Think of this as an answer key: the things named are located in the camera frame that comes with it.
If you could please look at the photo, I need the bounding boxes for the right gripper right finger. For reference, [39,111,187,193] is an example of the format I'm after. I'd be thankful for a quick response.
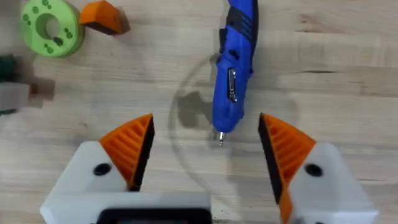
[257,112,379,224]

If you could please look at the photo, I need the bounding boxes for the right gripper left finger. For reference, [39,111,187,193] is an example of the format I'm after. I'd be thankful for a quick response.
[49,113,155,195]

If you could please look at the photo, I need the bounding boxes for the blue electric screwdriver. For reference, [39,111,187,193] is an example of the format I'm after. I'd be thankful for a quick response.
[211,0,259,147]

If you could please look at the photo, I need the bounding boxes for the orange ribbed wedge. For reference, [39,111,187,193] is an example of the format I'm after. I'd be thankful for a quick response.
[78,0,124,36]

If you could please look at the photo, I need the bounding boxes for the green and grey toy tub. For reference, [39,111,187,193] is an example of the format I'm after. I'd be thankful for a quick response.
[0,54,32,116]

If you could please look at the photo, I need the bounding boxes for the green disc with holes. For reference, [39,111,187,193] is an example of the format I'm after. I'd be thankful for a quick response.
[20,0,85,58]

